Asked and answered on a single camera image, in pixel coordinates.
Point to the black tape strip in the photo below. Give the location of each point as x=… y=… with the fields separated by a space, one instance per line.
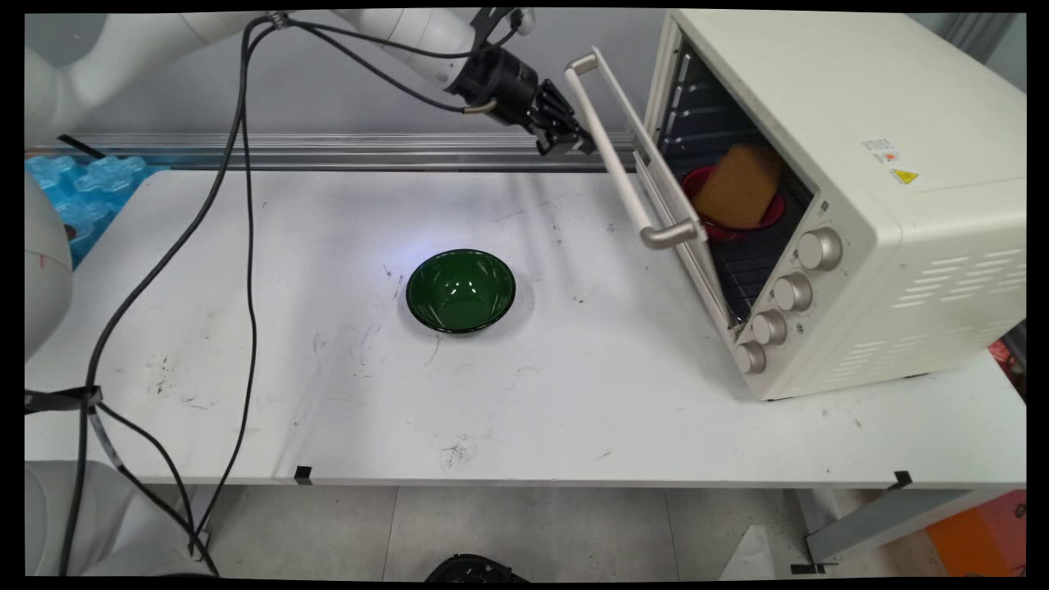
x=80 y=147

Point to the white label sticker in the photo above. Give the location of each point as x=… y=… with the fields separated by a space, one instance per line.
x=881 y=151

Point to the cream toaster oven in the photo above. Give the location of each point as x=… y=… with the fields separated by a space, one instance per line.
x=918 y=246

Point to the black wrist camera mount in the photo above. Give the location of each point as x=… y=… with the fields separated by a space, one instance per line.
x=492 y=23

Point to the silver oven knob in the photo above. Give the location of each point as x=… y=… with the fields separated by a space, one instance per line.
x=769 y=327
x=820 y=248
x=793 y=292
x=749 y=357

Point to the black round floor object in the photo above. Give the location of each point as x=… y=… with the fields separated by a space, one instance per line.
x=474 y=569

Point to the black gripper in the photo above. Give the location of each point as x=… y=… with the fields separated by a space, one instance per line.
x=500 y=86

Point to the grey table leg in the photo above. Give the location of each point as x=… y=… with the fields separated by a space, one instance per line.
x=885 y=520

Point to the brown bread slice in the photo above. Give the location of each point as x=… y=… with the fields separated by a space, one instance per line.
x=737 y=187

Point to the yellow warning sticker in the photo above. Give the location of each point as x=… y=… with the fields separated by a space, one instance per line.
x=905 y=176

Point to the aluminium rail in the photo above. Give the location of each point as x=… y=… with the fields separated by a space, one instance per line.
x=344 y=152

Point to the dark green bowl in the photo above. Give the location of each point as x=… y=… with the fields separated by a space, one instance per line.
x=460 y=291

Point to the blue water bottle pack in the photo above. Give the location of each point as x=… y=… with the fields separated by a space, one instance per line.
x=82 y=197

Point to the red plate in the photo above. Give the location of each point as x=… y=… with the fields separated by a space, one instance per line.
x=721 y=231

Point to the orange box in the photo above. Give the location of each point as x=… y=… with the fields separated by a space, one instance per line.
x=979 y=537

